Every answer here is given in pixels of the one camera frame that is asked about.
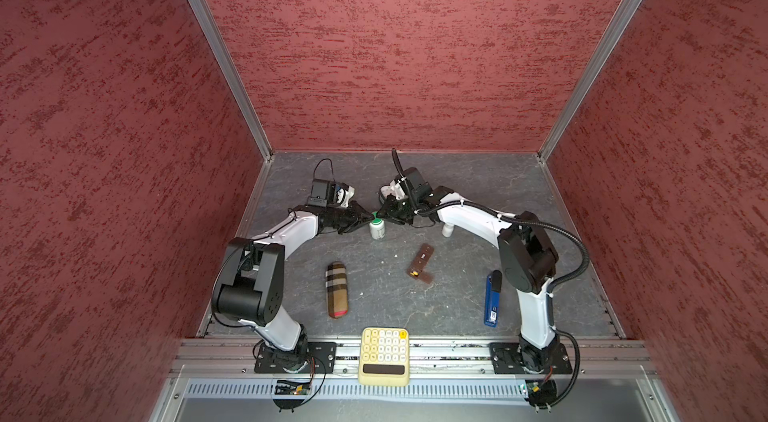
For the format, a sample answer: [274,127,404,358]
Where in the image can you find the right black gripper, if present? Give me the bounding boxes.
[376,194,420,225]

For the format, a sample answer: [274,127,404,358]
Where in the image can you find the green cap white pill bottle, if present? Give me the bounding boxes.
[368,212,386,240]

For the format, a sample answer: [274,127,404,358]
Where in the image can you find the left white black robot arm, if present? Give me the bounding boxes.
[210,201,374,372]

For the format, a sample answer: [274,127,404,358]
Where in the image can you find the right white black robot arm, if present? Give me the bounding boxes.
[378,167,560,373]

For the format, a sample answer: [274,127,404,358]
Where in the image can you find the small white pill bottle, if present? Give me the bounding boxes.
[442,224,455,238]

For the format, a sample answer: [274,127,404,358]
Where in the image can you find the plaid glasses case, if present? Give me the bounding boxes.
[325,262,349,319]

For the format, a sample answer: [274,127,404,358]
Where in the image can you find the yellow calculator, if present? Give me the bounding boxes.
[358,327,410,387]

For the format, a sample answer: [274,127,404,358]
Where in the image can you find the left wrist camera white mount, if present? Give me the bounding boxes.
[307,178,355,208]

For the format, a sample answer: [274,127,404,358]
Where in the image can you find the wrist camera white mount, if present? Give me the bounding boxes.
[307,178,355,208]
[379,179,409,200]

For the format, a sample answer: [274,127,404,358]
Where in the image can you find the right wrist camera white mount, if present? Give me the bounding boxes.
[379,179,409,200]

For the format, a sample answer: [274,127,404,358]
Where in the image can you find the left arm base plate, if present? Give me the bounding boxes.
[253,341,338,375]

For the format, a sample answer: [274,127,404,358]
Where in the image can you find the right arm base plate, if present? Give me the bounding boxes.
[488,340,573,376]

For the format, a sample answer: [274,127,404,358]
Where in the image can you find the aluminium front rail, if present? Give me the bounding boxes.
[170,336,658,381]

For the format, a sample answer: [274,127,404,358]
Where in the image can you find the white slotted cable duct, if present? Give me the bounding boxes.
[184,379,528,404]

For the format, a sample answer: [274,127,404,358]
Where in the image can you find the black corrugated cable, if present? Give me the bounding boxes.
[391,148,592,411]

